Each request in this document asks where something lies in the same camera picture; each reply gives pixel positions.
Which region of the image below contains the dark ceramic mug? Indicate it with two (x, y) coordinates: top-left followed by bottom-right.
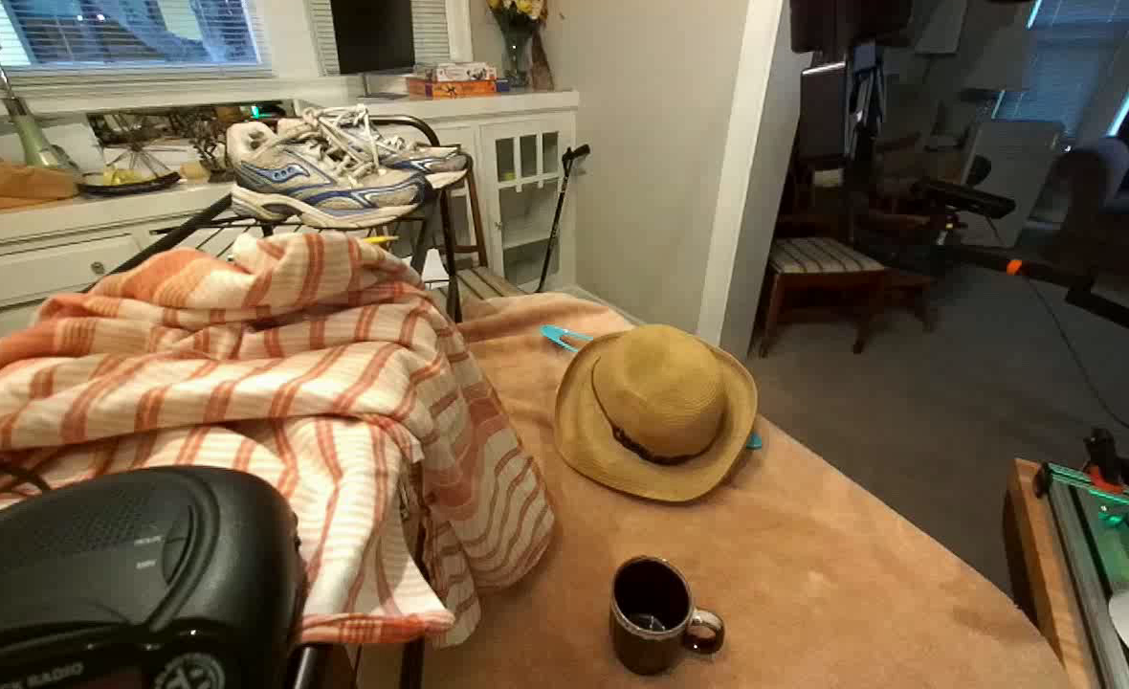
(606, 555), (726, 676)

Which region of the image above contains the tan table blanket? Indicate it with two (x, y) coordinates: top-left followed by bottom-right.
(357, 291), (1074, 689)

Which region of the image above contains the dark wooden chair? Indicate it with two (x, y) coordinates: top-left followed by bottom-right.
(753, 55), (891, 360)

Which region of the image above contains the brown crumpled cloth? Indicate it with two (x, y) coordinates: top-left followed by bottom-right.
(0, 139), (82, 223)

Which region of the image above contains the black exercise machine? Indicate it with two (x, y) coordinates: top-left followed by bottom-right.
(901, 151), (1129, 350)

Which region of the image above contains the white glass door cabinet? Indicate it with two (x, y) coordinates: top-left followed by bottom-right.
(366, 87), (587, 296)

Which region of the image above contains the dark framed screen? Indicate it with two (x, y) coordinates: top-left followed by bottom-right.
(328, 0), (423, 77)

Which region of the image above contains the orange box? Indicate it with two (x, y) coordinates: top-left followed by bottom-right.
(401, 57), (500, 105)

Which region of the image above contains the green base desk lamp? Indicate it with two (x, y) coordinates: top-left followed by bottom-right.
(0, 0), (82, 177)

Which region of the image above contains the straw hat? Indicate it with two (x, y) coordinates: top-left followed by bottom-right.
(553, 322), (767, 507)

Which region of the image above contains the black walking stick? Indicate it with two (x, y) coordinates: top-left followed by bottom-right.
(531, 143), (593, 299)

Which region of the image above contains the white drawer cabinet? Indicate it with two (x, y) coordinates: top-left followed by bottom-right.
(0, 185), (235, 366)

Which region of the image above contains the dark plate with fruit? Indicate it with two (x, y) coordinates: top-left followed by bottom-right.
(77, 166), (184, 200)

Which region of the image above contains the orange white striped cloth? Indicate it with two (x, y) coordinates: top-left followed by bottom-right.
(0, 226), (564, 651)

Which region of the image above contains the wooden crate with metal rails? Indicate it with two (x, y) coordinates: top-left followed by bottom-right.
(1000, 457), (1129, 689)

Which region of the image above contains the teal plastic object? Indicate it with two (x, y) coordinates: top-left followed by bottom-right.
(535, 322), (587, 355)

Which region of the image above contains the white blue sneaker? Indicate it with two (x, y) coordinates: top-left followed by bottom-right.
(224, 119), (434, 232)
(292, 105), (472, 185)

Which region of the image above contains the flower vase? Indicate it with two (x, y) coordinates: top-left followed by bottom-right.
(481, 0), (556, 91)

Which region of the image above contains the black metal wire rack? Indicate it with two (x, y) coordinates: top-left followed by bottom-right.
(88, 114), (490, 327)

